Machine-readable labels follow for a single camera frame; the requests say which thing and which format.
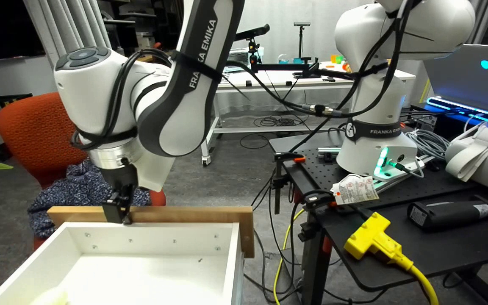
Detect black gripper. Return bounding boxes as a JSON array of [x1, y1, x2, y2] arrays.
[[104, 159, 141, 226]]

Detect wooden front white drawer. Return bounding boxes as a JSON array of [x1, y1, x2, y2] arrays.
[[0, 203, 256, 305]]

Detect blue knit sweater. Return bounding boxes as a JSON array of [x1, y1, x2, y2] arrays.
[[27, 159, 155, 240]]

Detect orange office chair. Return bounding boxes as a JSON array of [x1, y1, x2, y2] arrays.
[[0, 91, 170, 250]]

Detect black folding stand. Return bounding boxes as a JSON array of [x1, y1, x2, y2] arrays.
[[0, 87, 34, 148]]

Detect white plastic box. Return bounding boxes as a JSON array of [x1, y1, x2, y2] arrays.
[[226, 48, 253, 74]]

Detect white curtain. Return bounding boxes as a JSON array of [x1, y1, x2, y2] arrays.
[[22, 0, 114, 57]]

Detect white metal table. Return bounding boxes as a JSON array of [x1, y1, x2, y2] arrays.
[[200, 65, 365, 167]]

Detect black metal table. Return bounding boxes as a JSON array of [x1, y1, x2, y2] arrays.
[[268, 131, 488, 305]]

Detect white crumpled packet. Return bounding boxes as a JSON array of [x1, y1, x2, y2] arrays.
[[329, 172, 382, 206]]

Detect black pole stand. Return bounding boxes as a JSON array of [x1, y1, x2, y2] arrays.
[[292, 20, 314, 62]]

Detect colourful toy blocks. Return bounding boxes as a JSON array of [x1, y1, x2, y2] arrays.
[[317, 52, 358, 75]]

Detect black power brick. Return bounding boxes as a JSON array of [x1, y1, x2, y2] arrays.
[[405, 194, 488, 231]]

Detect white grey VR headset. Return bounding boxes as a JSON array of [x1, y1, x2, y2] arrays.
[[444, 121, 488, 192]]

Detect black clamp red handle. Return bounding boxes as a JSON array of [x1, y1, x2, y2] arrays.
[[271, 150, 309, 216]]

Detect thin yellow cable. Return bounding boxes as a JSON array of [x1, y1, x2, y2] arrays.
[[270, 204, 309, 305]]

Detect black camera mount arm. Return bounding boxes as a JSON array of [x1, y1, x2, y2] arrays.
[[246, 38, 327, 77]]

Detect black wall screen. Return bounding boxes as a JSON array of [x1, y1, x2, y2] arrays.
[[0, 0, 48, 64]]

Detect black stereo camera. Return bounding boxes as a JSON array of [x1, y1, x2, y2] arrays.
[[238, 23, 271, 43]]

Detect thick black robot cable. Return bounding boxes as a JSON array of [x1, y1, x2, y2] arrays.
[[107, 0, 415, 165]]

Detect grey cable bundle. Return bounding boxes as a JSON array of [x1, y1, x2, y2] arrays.
[[404, 126, 454, 165]]

